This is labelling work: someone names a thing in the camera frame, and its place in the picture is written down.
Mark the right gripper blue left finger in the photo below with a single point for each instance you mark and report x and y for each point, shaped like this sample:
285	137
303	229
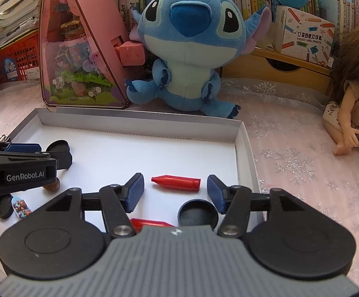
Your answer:
133	191

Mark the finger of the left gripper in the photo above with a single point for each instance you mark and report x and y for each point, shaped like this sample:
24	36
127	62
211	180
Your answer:
57	160

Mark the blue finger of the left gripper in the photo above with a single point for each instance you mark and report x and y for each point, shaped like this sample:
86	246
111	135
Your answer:
23	148

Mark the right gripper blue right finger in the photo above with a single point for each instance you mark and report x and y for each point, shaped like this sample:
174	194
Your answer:
218	192

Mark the brown acorn nut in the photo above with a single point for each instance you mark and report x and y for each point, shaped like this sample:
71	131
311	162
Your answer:
54	187

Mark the black round lid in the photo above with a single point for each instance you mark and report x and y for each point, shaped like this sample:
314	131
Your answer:
197	212
58	146

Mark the red crayon cap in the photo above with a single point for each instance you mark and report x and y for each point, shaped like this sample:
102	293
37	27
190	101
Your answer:
177	183
138	224

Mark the blue hair clip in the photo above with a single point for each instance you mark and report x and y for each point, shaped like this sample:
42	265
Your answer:
20	207

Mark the black round lid in tray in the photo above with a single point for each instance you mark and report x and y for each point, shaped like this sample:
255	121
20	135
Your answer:
58	146

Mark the black round puck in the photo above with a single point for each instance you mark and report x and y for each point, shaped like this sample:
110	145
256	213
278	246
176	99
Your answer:
6	208

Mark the white cardboard box tray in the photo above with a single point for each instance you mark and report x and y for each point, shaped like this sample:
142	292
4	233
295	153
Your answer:
69	231

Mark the red plastic crate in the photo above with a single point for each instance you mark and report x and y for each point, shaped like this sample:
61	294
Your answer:
19	60

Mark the yellow wooden drawer shelf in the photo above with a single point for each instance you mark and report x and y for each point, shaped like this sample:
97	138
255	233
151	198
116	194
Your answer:
262	64

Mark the stack of papers and books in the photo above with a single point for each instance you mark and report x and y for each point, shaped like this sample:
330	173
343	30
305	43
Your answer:
17	17

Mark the pink triangular toy house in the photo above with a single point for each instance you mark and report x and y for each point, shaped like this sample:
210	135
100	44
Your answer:
86	54

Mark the brown-haired baby doll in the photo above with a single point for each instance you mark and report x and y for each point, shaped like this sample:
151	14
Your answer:
341	115

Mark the blue Stitch plush toy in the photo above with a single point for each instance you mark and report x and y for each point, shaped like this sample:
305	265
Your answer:
191	39

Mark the label printer box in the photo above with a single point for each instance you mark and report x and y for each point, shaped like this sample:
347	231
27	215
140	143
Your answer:
304	36

